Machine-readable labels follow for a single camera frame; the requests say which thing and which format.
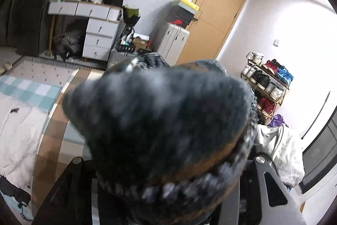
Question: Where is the black basket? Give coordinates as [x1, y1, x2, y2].
[117, 42, 136, 53]

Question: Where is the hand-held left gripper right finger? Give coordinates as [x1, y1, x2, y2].
[237, 143, 308, 225]

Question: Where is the dotted floor rug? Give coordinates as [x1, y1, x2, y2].
[0, 56, 106, 90]

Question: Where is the dark wrapped flower bouquet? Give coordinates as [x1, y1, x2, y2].
[122, 5, 142, 36]

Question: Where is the black cable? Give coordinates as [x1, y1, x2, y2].
[18, 201, 34, 222]

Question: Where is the plaid jacket with grey knit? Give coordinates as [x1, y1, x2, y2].
[63, 52, 259, 225]

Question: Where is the black round box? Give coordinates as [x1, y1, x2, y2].
[105, 0, 127, 7]

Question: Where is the dark glass panel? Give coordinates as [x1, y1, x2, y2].
[300, 106, 337, 194]

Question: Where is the dark bag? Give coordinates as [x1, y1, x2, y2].
[52, 30, 85, 61]

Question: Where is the checkered bed sheet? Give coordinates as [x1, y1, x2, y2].
[0, 67, 106, 216]

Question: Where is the white desk with drawers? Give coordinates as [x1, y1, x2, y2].
[48, 0, 123, 62]

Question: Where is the purple bag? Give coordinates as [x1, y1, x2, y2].
[268, 114, 289, 128]

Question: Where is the black garment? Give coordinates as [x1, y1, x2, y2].
[0, 175, 31, 205]

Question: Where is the black shoe box red logo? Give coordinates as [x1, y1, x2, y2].
[167, 5, 196, 28]

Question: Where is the dark grey refrigerator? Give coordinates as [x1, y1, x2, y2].
[0, 0, 77, 55]

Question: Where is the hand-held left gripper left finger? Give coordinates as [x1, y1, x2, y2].
[32, 156, 101, 225]

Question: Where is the wooden door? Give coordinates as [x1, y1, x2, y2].
[175, 0, 251, 68]

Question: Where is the beige slipper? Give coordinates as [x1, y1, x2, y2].
[0, 62, 13, 74]

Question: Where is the yellow shoe box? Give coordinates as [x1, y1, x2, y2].
[172, 0, 200, 12]

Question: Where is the white duvet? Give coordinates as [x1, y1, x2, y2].
[253, 123, 306, 188]

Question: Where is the small brown cardboard box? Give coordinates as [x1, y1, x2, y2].
[133, 38, 150, 51]

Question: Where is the silver suitcase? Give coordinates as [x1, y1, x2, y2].
[108, 48, 138, 68]

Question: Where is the white quilt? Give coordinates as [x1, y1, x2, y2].
[0, 101, 51, 190]

